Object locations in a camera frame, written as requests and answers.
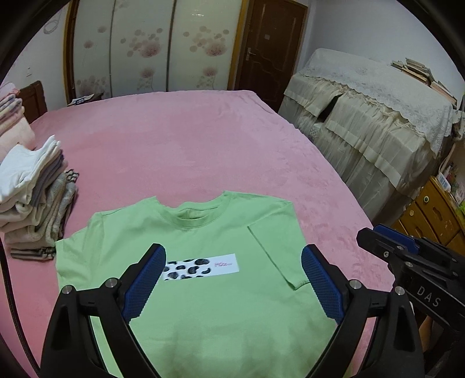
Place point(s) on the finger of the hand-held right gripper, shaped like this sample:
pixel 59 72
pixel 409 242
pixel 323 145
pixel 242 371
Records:
pixel 374 243
pixel 394 234

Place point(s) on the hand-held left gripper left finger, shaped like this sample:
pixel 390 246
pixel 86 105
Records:
pixel 145 280

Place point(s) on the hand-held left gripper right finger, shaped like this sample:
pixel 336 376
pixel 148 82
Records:
pixel 323 283

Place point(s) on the green t-shirt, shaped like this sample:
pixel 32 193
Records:
pixel 218 309

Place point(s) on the stack of folded clothes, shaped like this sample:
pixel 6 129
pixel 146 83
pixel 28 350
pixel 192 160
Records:
pixel 36 203

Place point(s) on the yellow wooden drawer cabinet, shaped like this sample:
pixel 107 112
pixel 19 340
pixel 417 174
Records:
pixel 432 210

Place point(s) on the small white box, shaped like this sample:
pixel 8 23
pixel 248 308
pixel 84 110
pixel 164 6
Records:
pixel 444 181

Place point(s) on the cloth-covered furniture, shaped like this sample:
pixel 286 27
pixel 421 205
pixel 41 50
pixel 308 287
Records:
pixel 381 127

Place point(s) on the pink bed blanket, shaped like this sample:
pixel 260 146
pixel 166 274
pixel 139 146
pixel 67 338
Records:
pixel 181 145

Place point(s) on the stack of books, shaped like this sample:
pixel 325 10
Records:
pixel 417 71

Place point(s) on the pile of pink folded blankets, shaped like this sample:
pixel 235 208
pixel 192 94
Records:
pixel 14 134

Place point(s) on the brown wooden headboard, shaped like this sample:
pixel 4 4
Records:
pixel 34 101

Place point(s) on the brown wooden door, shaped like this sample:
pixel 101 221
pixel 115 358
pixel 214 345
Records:
pixel 269 54

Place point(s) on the floral sliding-door wardrobe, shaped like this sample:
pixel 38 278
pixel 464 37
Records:
pixel 145 43

